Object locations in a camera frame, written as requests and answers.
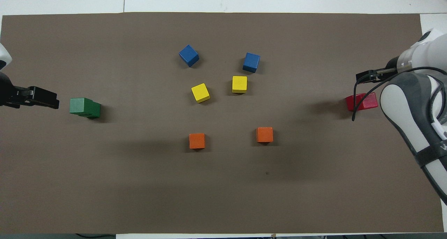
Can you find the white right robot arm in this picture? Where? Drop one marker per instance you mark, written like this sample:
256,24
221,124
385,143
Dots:
401,103

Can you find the blue wooden cube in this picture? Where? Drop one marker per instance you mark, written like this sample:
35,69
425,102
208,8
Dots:
251,62
189,55

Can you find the red wooden cube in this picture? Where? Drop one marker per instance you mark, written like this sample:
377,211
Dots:
369,101
349,103

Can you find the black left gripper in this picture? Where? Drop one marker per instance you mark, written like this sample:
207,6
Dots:
14,96

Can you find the yellow wooden cube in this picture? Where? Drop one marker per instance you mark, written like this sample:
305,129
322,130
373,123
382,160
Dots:
200,92
239,84

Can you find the brown table mat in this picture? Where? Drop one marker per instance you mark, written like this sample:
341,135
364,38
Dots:
216,197

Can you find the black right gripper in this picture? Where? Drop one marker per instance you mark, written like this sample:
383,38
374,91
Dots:
389,71

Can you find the orange wooden cube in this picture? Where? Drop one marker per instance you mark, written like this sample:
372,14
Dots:
264,134
197,141

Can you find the green wooden cube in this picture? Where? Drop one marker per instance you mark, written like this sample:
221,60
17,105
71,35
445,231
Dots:
95,111
79,105

